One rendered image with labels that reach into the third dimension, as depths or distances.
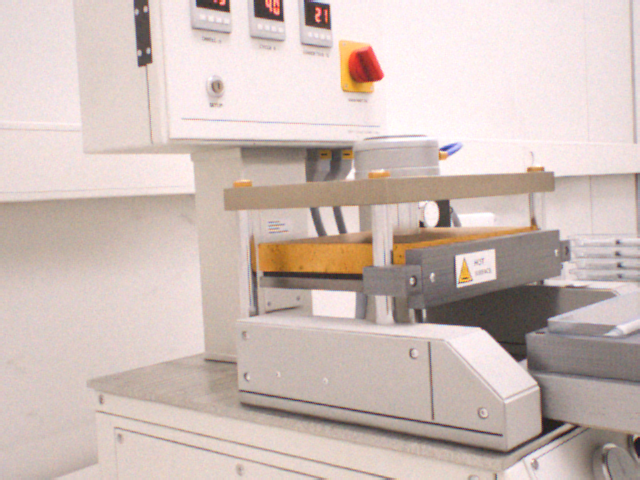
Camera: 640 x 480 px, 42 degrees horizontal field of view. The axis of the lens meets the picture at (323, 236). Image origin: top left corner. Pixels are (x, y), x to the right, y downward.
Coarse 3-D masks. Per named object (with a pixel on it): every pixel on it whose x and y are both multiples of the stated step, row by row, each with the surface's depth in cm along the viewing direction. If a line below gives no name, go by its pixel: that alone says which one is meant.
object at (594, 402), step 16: (544, 384) 56; (560, 384) 56; (576, 384) 55; (592, 384) 54; (608, 384) 54; (624, 384) 53; (544, 400) 57; (560, 400) 56; (576, 400) 55; (592, 400) 54; (608, 400) 54; (624, 400) 53; (544, 416) 57; (560, 416) 56; (576, 416) 55; (592, 416) 54; (608, 416) 54; (624, 416) 53; (624, 432) 55
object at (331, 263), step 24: (408, 216) 75; (312, 240) 75; (336, 240) 73; (360, 240) 71; (408, 240) 68; (432, 240) 66; (456, 240) 69; (264, 264) 75; (288, 264) 73; (312, 264) 71; (336, 264) 69; (360, 264) 67; (288, 288) 73; (312, 288) 71; (336, 288) 69; (360, 288) 67
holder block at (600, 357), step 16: (528, 336) 58; (544, 336) 57; (560, 336) 57; (576, 336) 56; (528, 352) 58; (544, 352) 57; (560, 352) 57; (576, 352) 56; (592, 352) 55; (608, 352) 54; (624, 352) 54; (528, 368) 58; (544, 368) 57; (560, 368) 57; (576, 368) 56; (592, 368) 55; (608, 368) 54; (624, 368) 54
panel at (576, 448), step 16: (576, 432) 59; (592, 432) 60; (608, 432) 62; (544, 448) 55; (560, 448) 57; (576, 448) 58; (592, 448) 59; (624, 448) 62; (528, 464) 53; (544, 464) 55; (560, 464) 56; (576, 464) 57; (592, 464) 58
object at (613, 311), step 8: (624, 296) 68; (632, 296) 67; (600, 304) 64; (608, 304) 64; (616, 304) 64; (624, 304) 63; (632, 304) 63; (576, 312) 61; (584, 312) 61; (592, 312) 60; (600, 312) 60; (608, 312) 60; (616, 312) 60; (624, 312) 60; (632, 312) 59; (552, 320) 58; (560, 320) 58; (568, 320) 58; (576, 320) 57; (584, 320) 57; (592, 320) 57; (600, 320) 57; (608, 320) 57; (616, 320) 56; (624, 320) 56; (632, 320) 56
